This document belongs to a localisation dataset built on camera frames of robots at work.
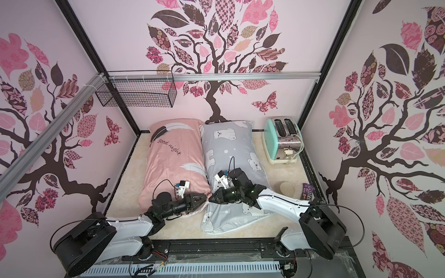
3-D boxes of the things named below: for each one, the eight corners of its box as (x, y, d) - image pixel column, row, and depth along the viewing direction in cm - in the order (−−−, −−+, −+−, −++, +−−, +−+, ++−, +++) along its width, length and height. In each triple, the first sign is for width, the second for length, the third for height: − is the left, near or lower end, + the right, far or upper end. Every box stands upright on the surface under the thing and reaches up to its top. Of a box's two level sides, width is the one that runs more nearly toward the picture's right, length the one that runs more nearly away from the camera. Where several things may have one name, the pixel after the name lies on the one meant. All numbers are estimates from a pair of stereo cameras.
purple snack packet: (301, 199, 91) (303, 197, 89) (302, 185, 96) (304, 182, 94) (312, 202, 90) (314, 200, 88) (313, 188, 95) (315, 186, 93)
